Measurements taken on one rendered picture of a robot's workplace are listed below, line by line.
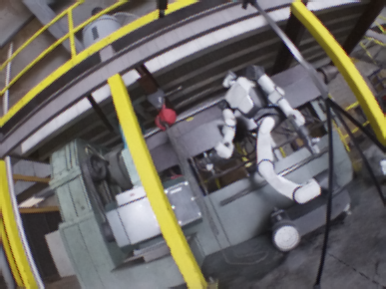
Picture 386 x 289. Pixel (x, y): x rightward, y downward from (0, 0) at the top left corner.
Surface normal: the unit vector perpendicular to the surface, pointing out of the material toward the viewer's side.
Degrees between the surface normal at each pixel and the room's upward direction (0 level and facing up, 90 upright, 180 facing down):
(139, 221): 90
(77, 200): 90
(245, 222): 90
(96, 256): 90
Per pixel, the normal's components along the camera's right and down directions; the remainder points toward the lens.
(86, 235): -0.16, -0.19
